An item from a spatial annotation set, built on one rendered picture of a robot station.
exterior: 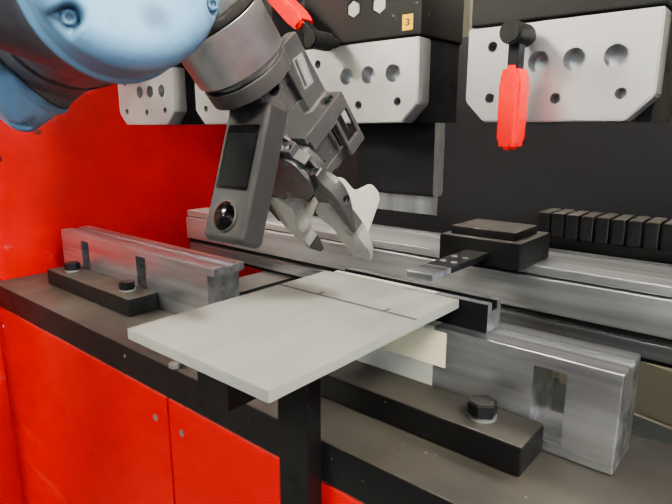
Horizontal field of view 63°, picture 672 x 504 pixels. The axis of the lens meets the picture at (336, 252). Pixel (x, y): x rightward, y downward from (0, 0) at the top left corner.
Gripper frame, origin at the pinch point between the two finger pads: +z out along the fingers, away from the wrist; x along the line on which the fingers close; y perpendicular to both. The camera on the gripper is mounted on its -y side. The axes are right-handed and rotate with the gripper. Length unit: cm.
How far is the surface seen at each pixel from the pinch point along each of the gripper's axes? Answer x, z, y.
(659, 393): -3, 197, 92
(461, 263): -3.5, 16.4, 12.6
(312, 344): -6.5, -3.0, -11.2
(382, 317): -7.0, 2.7, -4.4
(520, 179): 6, 36, 48
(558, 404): 33, 201, 77
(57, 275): 70, 12, -9
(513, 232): -6.2, 19.9, 21.4
